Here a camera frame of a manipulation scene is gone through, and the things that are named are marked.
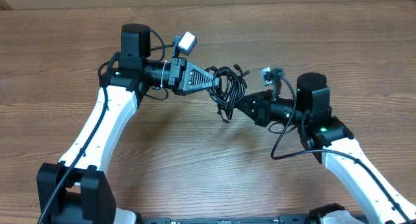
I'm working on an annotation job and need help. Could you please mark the black USB cable bundle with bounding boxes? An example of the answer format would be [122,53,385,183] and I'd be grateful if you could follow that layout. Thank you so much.
[204,64,250,123]

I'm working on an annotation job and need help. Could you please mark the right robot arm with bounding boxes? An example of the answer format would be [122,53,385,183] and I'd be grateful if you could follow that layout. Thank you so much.
[236,69,415,223]

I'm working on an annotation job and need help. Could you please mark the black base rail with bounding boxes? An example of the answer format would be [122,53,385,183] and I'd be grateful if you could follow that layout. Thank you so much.
[137,214,315,224]

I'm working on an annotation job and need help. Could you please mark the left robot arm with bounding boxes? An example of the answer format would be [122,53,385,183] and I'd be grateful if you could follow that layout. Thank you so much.
[36,23,219,224]

